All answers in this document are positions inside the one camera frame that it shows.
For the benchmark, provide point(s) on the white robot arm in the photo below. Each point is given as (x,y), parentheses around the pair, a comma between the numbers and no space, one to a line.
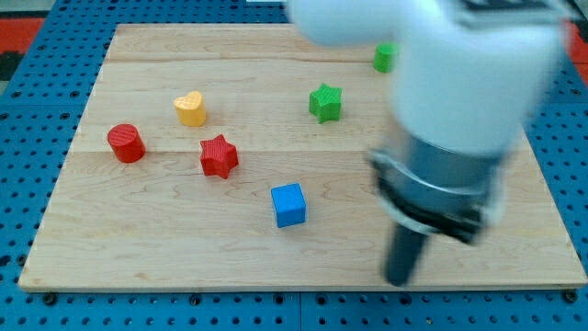
(466,75)

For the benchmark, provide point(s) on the blue cube block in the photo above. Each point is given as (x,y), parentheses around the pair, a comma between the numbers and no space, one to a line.
(289,205)

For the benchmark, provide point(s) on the green star block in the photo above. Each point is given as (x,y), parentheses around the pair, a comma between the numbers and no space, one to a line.
(325,103)

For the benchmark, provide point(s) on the red star block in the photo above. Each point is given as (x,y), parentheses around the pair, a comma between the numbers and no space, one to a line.
(218,157)

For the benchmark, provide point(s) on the wooden board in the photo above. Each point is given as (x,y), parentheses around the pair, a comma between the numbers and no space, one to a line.
(160,225)

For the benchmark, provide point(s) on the yellow heart block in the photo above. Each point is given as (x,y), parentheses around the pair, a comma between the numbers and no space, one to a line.
(190,109)

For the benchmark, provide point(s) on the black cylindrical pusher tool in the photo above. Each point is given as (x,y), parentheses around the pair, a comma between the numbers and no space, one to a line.
(405,248)

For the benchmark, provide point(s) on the green cylinder block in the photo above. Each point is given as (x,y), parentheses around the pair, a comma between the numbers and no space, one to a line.
(385,56)

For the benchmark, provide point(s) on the red cylinder block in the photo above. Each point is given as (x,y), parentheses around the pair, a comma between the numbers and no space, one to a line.
(126,143)

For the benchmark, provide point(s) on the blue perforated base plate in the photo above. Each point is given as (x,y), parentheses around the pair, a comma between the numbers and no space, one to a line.
(40,109)

